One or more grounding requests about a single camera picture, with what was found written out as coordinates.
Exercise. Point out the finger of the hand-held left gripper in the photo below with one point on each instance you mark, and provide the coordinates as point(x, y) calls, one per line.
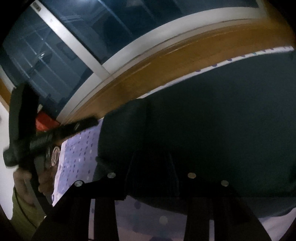
point(76, 128)

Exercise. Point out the purple dotted bedsheet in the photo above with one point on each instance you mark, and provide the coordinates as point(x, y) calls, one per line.
point(78, 150)

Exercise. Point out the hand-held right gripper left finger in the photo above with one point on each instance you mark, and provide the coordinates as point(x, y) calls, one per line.
point(138, 183)

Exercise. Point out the dark green pants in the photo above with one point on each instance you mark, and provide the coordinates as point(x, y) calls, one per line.
point(219, 127)

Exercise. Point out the white framed window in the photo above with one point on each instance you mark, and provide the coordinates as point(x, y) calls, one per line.
point(81, 34)

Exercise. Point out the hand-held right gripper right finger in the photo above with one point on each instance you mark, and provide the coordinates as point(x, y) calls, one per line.
point(165, 183)

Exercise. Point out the red box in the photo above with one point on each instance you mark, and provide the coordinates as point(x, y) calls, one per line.
point(46, 121)

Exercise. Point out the person's left hand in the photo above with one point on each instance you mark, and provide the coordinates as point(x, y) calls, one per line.
point(47, 183)

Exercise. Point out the wooden window sill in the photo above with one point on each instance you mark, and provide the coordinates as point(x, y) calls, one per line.
point(173, 58)

